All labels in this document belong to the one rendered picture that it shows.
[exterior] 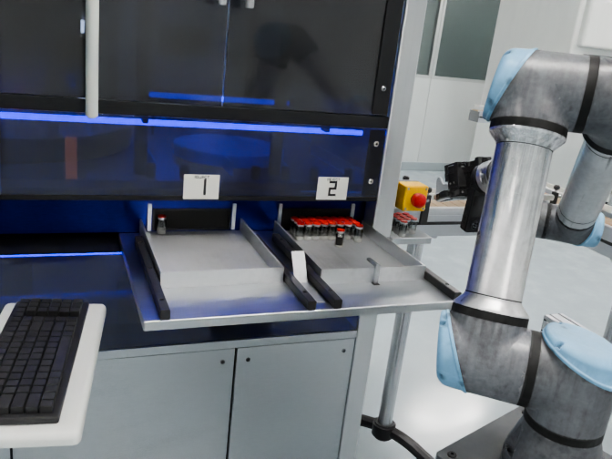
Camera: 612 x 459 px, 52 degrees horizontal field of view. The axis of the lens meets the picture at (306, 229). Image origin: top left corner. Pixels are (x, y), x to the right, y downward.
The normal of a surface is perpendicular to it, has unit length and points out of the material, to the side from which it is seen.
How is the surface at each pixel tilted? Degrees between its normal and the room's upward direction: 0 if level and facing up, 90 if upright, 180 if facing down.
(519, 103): 73
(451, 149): 90
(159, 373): 90
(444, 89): 90
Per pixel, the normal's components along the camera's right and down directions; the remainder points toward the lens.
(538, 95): -0.18, -0.05
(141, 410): 0.36, 0.33
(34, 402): 0.11, -0.95
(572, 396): -0.32, 0.25
